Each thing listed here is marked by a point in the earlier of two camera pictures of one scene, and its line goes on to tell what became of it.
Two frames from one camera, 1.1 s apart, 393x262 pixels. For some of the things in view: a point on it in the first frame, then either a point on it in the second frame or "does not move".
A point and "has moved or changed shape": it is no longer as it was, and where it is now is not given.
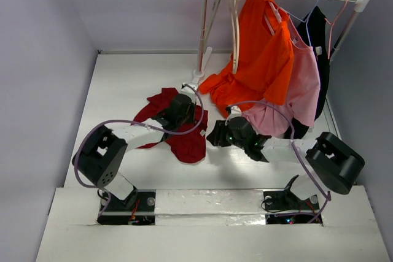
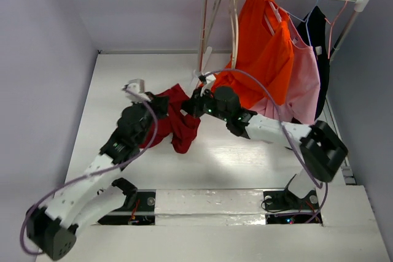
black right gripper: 221,134 -> 193,106
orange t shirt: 265,61 does not move
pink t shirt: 299,107 does not move
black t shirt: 311,28 does not move
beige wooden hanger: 234,23 does not move
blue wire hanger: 305,21 does not move
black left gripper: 192,108 -> 160,104
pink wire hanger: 332,23 does not move
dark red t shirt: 186,148 has moved or changed shape
